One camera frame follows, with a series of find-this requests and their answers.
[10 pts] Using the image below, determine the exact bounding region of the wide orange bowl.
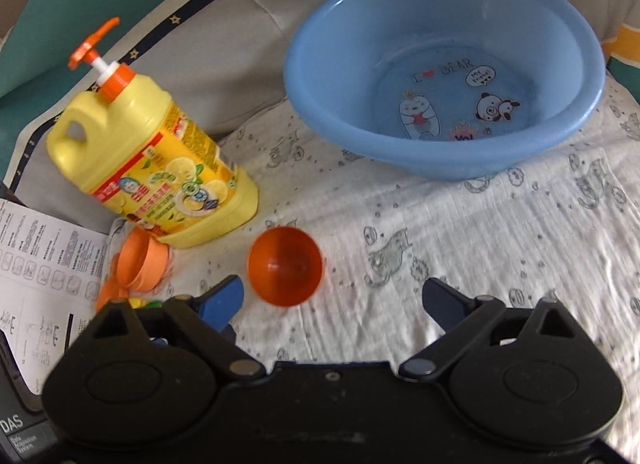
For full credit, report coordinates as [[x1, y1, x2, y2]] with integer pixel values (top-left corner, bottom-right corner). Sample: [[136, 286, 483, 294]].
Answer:
[[116, 229, 173, 291]]

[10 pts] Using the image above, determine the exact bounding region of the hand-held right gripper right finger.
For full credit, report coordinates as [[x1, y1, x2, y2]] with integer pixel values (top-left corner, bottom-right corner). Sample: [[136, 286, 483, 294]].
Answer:
[[400, 278, 583, 381]]

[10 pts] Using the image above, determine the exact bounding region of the small round orange bowl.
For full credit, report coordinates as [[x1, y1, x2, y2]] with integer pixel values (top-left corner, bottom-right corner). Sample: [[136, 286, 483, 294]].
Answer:
[[247, 226, 325, 308]]

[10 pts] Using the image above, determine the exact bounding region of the yellow detergent pump bottle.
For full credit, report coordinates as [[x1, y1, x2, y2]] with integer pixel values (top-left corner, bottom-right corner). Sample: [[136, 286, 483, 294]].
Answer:
[[46, 17, 260, 250]]

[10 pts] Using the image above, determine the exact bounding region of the orange plate with handle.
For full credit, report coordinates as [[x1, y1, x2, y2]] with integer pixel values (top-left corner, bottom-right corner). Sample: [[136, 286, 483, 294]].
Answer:
[[95, 254, 132, 312]]

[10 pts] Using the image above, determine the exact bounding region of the blue plastic basin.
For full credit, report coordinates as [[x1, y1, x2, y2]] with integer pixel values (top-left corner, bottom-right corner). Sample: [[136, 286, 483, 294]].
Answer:
[[283, 0, 608, 182]]

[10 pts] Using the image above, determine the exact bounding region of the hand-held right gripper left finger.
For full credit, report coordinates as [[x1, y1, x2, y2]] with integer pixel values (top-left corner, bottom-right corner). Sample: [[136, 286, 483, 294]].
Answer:
[[92, 274, 266, 383]]

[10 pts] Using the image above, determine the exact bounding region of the white printed cloth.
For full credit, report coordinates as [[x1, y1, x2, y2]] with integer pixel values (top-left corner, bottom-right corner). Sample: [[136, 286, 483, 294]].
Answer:
[[107, 79, 640, 460]]

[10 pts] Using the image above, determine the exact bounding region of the printed white paper sheet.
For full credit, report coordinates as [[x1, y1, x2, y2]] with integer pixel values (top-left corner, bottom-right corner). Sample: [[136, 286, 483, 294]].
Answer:
[[0, 198, 113, 412]]

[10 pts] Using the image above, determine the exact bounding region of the teal grey star-border quilt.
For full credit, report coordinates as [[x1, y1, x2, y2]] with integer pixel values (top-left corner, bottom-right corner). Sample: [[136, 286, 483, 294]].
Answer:
[[0, 0, 640, 235]]

